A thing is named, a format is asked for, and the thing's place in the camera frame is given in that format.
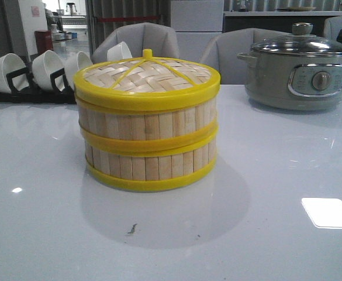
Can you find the black dish rack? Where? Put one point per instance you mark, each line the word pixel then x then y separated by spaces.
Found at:
pixel 61 93

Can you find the grey chair far right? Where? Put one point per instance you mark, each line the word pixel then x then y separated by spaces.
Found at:
pixel 332 27

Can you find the glass pot lid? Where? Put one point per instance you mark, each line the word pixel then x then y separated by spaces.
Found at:
pixel 299 42

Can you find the red cylinder bin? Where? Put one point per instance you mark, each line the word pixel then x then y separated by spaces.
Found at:
pixel 43 41

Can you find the woven bamboo steamer lid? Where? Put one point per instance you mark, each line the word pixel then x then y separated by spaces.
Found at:
pixel 145 85

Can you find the bamboo steamer tier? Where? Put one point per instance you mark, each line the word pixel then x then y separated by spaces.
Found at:
pixel 151 171
pixel 130 133

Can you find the white bowl right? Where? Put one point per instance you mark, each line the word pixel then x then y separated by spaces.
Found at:
pixel 118 52

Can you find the white bowl far left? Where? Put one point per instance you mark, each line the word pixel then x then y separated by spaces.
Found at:
pixel 9 63

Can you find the grey chair left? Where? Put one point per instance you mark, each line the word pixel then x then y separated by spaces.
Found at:
pixel 162 40

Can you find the dark counter cabinet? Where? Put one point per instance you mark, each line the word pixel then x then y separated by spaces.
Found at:
pixel 281 21

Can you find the white bowl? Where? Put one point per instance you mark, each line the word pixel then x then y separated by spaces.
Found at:
pixel 43 66
pixel 9 63
pixel 75 63
pixel 118 52

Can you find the green electric cooking pot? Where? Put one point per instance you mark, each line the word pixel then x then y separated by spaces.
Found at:
pixel 289 81

